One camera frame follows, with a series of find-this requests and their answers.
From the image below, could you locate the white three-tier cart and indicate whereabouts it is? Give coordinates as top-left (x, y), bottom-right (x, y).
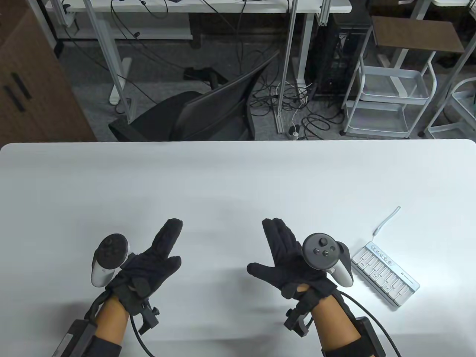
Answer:
top-left (340, 26), bottom-right (437, 139)

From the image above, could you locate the black right wrist mount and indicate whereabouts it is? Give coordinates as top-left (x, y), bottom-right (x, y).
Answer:
top-left (284, 294), bottom-right (315, 331)

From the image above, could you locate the black computer tower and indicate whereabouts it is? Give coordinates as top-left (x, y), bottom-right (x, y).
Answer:
top-left (307, 13), bottom-right (372, 98)

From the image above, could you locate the black braided cable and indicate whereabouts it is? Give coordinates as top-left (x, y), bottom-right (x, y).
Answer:
top-left (85, 289), bottom-right (114, 321)

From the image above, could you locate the black office chair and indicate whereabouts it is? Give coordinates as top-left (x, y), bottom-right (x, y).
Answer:
top-left (108, 50), bottom-right (280, 142)

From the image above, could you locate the white and black right controller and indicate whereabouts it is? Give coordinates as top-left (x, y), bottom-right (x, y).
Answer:
top-left (302, 233), bottom-right (354, 288)

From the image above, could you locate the black right forearm sensor box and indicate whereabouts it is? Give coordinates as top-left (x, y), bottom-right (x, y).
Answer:
top-left (353, 316), bottom-right (386, 357)

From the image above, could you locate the black left glove cable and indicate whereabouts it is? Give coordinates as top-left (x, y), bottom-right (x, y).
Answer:
top-left (129, 314), bottom-right (157, 357)

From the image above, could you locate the white metal rack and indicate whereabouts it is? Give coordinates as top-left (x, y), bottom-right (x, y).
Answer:
top-left (418, 0), bottom-right (476, 140)

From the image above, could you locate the brown top side table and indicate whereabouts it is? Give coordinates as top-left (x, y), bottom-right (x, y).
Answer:
top-left (372, 16), bottom-right (466, 97)

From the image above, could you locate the person's left forearm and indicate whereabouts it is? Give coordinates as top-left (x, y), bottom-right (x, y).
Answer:
top-left (80, 296), bottom-right (131, 357)

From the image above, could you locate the person's left hand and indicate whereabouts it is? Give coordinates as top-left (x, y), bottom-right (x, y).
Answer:
top-left (107, 219), bottom-right (183, 317)

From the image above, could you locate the black right arm strap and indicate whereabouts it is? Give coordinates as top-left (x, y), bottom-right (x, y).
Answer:
top-left (321, 337), bottom-right (372, 357)

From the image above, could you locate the black glove cable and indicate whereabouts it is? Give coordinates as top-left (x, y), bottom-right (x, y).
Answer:
top-left (337, 290), bottom-right (402, 357)
top-left (129, 314), bottom-right (157, 357)

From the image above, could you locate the black left forearm sensor box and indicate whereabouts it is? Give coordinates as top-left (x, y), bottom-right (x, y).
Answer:
top-left (52, 319), bottom-right (98, 357)

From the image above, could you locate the white and black left controller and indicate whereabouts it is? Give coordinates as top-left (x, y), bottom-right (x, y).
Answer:
top-left (91, 234), bottom-right (129, 287)

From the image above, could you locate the black arm strap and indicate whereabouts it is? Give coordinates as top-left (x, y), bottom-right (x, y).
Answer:
top-left (321, 337), bottom-right (372, 357)
top-left (80, 335), bottom-right (122, 357)

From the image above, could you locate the black wrist mount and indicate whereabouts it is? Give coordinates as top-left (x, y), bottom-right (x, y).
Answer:
top-left (138, 299), bottom-right (161, 335)
top-left (284, 294), bottom-right (315, 331)

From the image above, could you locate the black left wrist mount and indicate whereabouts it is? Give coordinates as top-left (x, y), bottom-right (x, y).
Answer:
top-left (138, 299), bottom-right (161, 335)

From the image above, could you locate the white toy piano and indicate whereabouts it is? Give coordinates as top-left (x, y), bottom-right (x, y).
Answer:
top-left (351, 242), bottom-right (420, 307)

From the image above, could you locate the black left arm strap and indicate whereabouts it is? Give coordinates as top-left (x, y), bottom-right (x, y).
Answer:
top-left (80, 335), bottom-right (122, 357)

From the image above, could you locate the black right glove cable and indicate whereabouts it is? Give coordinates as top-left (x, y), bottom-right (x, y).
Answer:
top-left (337, 290), bottom-right (402, 357)

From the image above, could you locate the white background desk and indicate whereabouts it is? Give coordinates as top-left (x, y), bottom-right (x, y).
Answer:
top-left (45, 0), bottom-right (353, 105)

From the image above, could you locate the tangle of black floor cables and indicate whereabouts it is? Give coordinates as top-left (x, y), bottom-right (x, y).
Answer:
top-left (250, 71), bottom-right (344, 141)

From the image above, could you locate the person's right hand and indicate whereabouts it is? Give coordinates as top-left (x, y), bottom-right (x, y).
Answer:
top-left (247, 218), bottom-right (339, 300)

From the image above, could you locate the brown wooden cabinet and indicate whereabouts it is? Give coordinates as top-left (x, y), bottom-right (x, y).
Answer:
top-left (0, 7), bottom-right (98, 142)

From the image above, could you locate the white and black controller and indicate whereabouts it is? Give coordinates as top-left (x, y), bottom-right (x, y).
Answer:
top-left (302, 233), bottom-right (354, 288)
top-left (91, 234), bottom-right (129, 287)

